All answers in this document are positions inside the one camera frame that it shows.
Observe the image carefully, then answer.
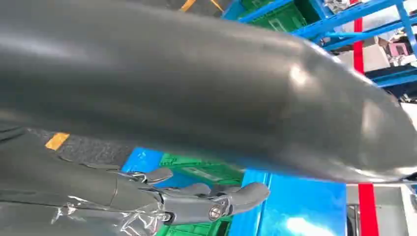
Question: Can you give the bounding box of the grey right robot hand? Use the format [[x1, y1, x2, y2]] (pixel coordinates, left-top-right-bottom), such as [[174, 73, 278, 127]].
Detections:
[[0, 0, 417, 236]]

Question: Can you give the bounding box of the green plastic crate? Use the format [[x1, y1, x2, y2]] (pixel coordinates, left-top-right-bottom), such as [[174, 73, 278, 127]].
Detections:
[[155, 153, 244, 236], [240, 0, 308, 33]]

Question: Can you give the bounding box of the yellow floor tape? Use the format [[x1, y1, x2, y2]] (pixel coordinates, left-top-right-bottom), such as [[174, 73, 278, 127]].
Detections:
[[45, 132, 71, 151]]

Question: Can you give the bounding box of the tall blue steel shelving rack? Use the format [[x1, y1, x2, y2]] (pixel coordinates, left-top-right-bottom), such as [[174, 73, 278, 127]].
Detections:
[[221, 0, 417, 98]]

